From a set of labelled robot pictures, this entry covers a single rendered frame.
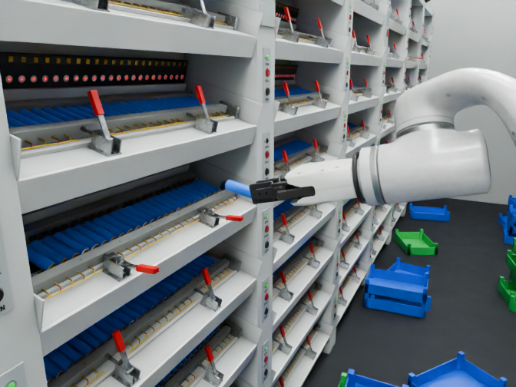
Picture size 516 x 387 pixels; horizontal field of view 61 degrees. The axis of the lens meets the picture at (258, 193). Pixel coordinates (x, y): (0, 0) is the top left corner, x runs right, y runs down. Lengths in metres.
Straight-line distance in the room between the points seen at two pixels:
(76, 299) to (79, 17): 0.37
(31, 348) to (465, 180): 0.57
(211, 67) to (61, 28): 0.53
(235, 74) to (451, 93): 0.57
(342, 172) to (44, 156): 0.39
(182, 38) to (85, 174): 0.30
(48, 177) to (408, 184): 0.45
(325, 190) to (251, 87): 0.47
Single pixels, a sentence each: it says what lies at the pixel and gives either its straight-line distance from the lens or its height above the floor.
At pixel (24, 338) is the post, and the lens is 0.62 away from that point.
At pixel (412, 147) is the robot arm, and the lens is 0.60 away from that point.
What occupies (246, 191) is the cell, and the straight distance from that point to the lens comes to 0.71.
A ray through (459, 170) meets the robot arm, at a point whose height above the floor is 1.06.
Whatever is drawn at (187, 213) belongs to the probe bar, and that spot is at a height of 0.90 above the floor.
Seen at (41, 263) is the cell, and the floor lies 0.91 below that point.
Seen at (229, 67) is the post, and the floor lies 1.19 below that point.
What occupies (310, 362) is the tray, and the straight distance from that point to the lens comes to 1.83.
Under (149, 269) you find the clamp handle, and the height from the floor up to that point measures 0.90.
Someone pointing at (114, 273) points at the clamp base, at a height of 0.88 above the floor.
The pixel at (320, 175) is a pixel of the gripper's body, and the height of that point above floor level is 1.04.
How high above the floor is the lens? 1.18
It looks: 15 degrees down
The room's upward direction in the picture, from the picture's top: straight up
